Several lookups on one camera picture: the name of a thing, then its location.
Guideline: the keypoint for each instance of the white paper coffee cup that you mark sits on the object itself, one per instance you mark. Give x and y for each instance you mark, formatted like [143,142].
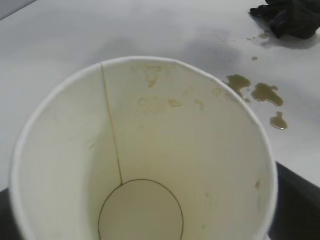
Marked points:
[150,155]

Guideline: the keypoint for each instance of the brown coffee puddle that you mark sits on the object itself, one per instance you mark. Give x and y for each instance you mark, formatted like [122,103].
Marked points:
[266,93]
[278,121]
[238,81]

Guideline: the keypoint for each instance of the small brown coffee drop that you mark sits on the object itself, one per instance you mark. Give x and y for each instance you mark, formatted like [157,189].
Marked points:
[263,36]
[254,58]

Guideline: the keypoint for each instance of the black cloth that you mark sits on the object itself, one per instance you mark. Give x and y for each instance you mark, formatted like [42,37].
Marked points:
[295,17]

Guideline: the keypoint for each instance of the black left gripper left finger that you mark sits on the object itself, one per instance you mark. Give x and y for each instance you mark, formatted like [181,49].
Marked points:
[6,215]

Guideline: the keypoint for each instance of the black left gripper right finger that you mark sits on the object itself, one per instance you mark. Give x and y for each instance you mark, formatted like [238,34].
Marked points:
[297,205]

